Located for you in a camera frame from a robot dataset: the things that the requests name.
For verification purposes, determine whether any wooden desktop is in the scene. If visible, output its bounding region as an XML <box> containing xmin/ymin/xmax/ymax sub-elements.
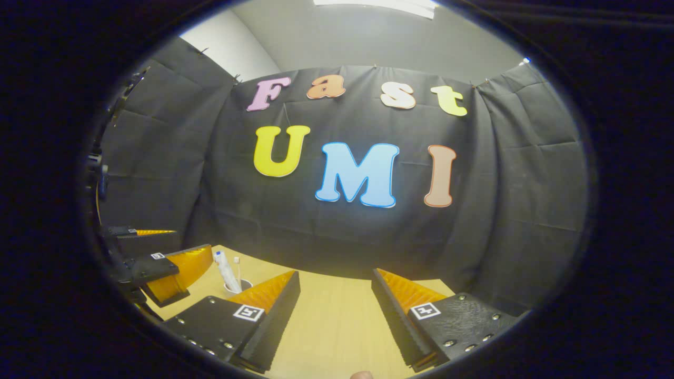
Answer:
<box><xmin>153</xmin><ymin>245</ymin><xmax>456</xmax><ymax>379</ymax></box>

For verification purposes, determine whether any white toothpaste tube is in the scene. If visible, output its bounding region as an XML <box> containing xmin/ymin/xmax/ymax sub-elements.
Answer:
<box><xmin>213</xmin><ymin>251</ymin><xmax>240</xmax><ymax>293</ymax></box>

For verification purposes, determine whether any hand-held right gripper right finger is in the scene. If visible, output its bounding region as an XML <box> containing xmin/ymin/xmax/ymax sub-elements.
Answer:
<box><xmin>371</xmin><ymin>267</ymin><xmax>519</xmax><ymax>373</ymax></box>

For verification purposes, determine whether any black backdrop cloth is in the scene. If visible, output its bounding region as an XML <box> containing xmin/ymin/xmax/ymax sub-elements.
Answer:
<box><xmin>97</xmin><ymin>37</ymin><xmax>589</xmax><ymax>316</ymax></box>

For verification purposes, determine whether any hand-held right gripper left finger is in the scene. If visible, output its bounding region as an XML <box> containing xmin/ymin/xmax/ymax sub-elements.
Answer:
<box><xmin>161</xmin><ymin>270</ymin><xmax>302</xmax><ymax>374</ymax></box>

